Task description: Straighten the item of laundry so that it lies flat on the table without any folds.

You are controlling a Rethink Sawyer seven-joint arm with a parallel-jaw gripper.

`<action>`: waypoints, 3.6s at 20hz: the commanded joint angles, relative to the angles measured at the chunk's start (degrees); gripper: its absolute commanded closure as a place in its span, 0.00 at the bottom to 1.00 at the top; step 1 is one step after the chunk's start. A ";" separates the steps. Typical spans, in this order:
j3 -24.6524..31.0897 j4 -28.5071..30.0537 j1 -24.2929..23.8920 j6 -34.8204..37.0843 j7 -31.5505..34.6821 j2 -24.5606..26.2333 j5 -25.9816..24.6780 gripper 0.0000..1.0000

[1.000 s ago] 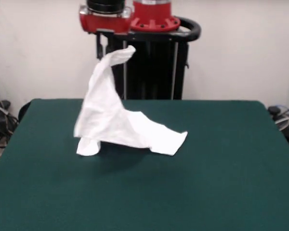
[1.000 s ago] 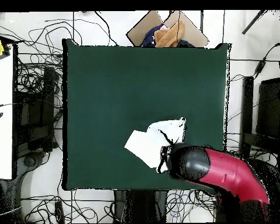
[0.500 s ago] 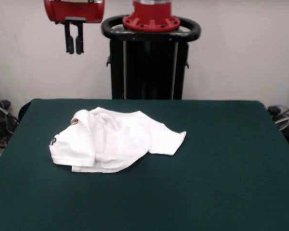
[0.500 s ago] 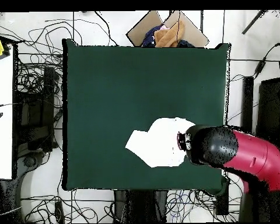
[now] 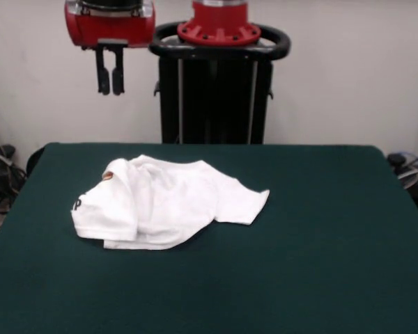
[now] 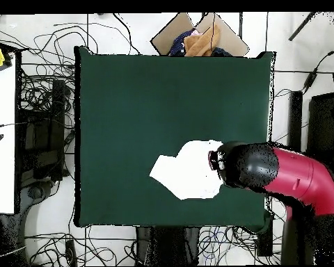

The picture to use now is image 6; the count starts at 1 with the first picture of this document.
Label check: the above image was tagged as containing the white printed T-shirt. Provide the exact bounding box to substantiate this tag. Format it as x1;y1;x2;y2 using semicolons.
149;139;226;201

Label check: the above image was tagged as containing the dark green table cloth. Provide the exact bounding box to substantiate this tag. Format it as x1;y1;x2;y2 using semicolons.
74;45;276;228

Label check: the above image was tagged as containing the black upright stand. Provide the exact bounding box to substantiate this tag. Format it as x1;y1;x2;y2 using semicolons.
287;90;303;152

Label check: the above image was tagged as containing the tan folded garment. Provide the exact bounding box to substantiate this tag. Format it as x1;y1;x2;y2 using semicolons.
182;24;222;57

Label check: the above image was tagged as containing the dark blue garment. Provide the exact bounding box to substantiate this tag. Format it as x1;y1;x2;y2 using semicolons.
169;29;196;56

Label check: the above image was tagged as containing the open cardboard box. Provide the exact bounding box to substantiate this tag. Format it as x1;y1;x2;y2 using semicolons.
150;12;251;57

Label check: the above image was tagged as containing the black power adapter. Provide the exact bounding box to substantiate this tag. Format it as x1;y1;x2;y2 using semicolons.
303;70;318;92

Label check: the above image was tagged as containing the black thin rod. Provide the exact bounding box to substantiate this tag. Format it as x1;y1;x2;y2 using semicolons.
288;11;318;42

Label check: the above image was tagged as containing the black power strip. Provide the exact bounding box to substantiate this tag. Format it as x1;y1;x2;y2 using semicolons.
65;239;77;266

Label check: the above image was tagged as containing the black computer tower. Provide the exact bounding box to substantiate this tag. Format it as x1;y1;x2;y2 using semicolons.
16;79;67;181

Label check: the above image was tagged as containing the grey swivel chair base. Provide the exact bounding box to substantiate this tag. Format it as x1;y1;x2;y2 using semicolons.
19;180;55;215

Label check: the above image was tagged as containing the white desk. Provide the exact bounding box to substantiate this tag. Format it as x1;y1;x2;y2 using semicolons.
0;52;17;215

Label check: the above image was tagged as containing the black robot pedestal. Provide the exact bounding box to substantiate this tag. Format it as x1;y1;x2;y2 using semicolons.
135;226;201;266

